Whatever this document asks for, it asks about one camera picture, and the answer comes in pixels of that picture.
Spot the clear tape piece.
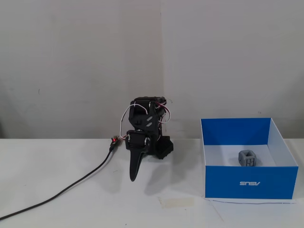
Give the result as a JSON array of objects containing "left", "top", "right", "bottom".
[{"left": 159, "top": 197, "right": 195, "bottom": 209}]

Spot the blue white cardboard box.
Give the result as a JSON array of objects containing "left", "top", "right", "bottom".
[{"left": 200, "top": 117, "right": 299, "bottom": 200}]

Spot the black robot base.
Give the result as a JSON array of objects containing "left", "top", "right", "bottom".
[{"left": 154, "top": 135, "right": 175, "bottom": 161}]

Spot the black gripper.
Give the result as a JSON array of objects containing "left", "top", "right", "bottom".
[{"left": 125, "top": 130, "right": 152, "bottom": 182}]

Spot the black power cable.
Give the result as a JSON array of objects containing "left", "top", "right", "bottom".
[{"left": 0, "top": 142, "right": 114, "bottom": 220}]

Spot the thin loose wire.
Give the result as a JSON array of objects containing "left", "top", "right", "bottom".
[{"left": 209, "top": 199, "right": 296, "bottom": 205}]

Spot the gray cube block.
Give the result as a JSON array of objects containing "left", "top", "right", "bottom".
[{"left": 238, "top": 149, "right": 257, "bottom": 167}]

